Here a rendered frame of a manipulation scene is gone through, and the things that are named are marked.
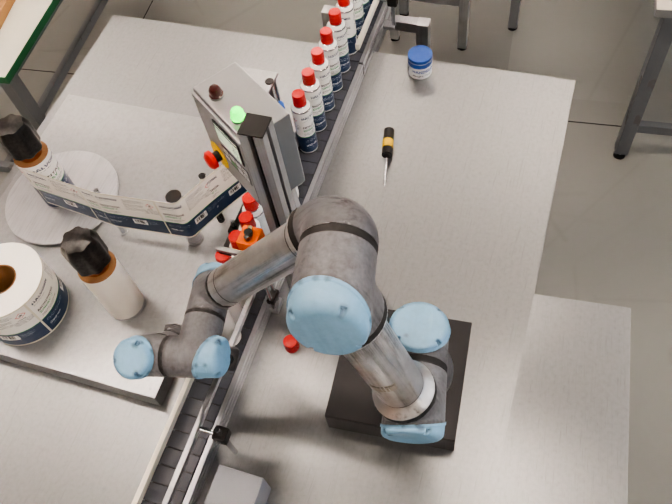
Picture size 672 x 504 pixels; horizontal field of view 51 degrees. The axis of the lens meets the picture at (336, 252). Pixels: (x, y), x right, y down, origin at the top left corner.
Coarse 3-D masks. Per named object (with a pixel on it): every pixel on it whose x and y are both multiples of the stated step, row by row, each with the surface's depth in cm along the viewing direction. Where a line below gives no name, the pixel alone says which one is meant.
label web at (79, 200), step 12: (36, 180) 175; (48, 180) 172; (48, 192) 179; (60, 192) 175; (72, 192) 172; (84, 192) 169; (60, 204) 183; (72, 204) 179; (84, 204) 176; (96, 204) 172; (96, 216) 179
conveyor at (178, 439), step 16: (352, 64) 205; (336, 96) 199; (336, 112) 196; (320, 144) 191; (304, 160) 189; (304, 192) 183; (256, 304) 167; (240, 352) 161; (192, 384) 159; (208, 384) 158; (224, 384) 158; (192, 400) 157; (192, 416) 155; (208, 416) 154; (176, 432) 153; (176, 448) 151; (176, 464) 149; (192, 464) 149; (160, 480) 148; (144, 496) 147; (160, 496) 146; (176, 496) 146
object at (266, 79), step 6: (252, 72) 170; (258, 72) 170; (264, 72) 170; (270, 72) 170; (276, 72) 170; (258, 78) 169; (264, 78) 169; (270, 78) 168; (264, 84) 168; (270, 84) 168; (270, 90) 168
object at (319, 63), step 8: (312, 48) 181; (320, 48) 181; (312, 56) 181; (320, 56) 180; (312, 64) 183; (320, 64) 183; (328, 64) 184; (320, 72) 184; (328, 72) 185; (320, 80) 186; (328, 80) 187; (328, 88) 189; (328, 96) 192; (328, 104) 194
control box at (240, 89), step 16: (208, 80) 124; (224, 80) 123; (240, 80) 123; (208, 96) 122; (224, 96) 121; (240, 96) 121; (256, 96) 120; (208, 112) 121; (224, 112) 119; (256, 112) 119; (272, 112) 118; (208, 128) 129; (224, 128) 118; (288, 128) 120; (240, 144) 116; (288, 144) 123; (224, 160) 133; (288, 160) 126; (240, 176) 131; (288, 176) 129; (256, 192) 128
